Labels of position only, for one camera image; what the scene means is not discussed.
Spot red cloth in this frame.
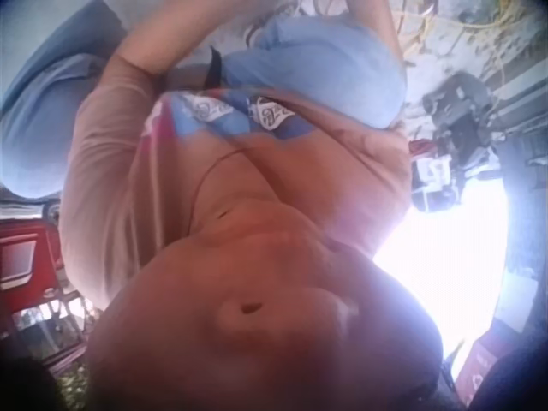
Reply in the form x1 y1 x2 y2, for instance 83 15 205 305
408 139 437 161

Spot white box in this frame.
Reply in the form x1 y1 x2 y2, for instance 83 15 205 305
409 156 458 213

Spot black machine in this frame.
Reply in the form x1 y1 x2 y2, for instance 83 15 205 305
421 71 509 181

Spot person's legs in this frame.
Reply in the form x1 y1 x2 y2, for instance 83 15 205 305
0 0 408 203

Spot red metal chair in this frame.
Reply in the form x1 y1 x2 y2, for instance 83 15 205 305
0 217 89 369

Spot red carton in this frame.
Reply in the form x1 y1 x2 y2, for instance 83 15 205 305
456 331 509 406

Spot yellow cable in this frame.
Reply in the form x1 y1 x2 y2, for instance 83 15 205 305
397 0 548 93

